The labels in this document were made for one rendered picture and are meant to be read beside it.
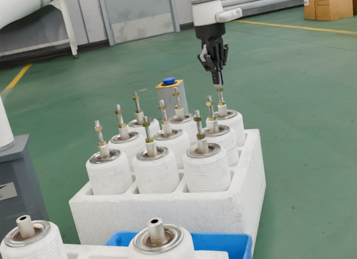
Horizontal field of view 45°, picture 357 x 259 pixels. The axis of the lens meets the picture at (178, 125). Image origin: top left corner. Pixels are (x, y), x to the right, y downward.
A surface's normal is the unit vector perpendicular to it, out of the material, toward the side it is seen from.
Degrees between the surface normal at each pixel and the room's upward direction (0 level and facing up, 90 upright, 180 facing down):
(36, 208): 90
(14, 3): 94
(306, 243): 0
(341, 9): 90
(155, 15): 90
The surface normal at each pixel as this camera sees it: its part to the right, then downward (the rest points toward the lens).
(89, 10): 0.22, 0.26
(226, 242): -0.31, 0.31
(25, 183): 0.82, 0.01
